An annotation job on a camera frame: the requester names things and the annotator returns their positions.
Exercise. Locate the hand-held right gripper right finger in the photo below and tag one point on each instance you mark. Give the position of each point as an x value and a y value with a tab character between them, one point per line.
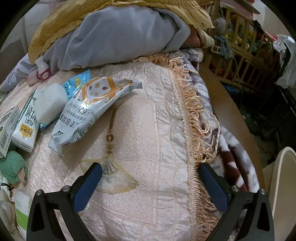
212	185

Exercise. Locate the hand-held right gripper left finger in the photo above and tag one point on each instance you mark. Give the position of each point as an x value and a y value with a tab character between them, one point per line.
87	187

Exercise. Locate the white plastic bucket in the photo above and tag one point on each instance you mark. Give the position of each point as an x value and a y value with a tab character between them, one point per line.
286	176

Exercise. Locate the white printed snack bag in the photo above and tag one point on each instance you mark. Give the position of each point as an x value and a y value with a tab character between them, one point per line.
92	111

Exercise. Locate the green fluffy cloth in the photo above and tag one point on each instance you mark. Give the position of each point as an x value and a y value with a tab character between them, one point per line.
11	164

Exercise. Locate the white milk carton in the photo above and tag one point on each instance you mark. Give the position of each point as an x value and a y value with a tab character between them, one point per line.
25	129

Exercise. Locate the blue plastic packet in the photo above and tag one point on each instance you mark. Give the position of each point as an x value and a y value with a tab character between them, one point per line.
50	104

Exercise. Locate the white medicine box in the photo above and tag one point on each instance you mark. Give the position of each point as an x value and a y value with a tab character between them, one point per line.
7	134

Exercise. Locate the floral plush blanket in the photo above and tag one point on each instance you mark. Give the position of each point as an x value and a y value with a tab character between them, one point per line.
231	157

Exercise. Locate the white green packet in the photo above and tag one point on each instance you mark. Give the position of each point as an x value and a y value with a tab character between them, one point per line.
22	208

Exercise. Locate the pink fringed bedspread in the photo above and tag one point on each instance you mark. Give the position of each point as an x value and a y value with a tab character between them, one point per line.
138	139

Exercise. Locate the white pill bottle pink label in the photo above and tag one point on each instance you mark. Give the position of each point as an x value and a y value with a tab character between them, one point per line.
42	68

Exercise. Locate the white plastic bag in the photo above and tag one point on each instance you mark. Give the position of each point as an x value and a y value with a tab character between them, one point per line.
288	76

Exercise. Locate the white power strip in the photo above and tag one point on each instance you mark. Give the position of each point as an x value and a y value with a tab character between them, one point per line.
217	49

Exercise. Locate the grey fleece blanket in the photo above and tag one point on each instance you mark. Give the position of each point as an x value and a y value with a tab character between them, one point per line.
120	34

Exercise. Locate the wooden baby crib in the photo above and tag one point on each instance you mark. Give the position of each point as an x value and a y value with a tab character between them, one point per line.
240	18

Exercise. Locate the yellow knitted blanket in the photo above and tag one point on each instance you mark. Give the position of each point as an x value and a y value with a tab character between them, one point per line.
69	18

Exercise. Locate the wooden bed frame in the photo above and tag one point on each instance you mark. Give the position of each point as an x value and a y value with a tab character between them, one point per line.
231	104

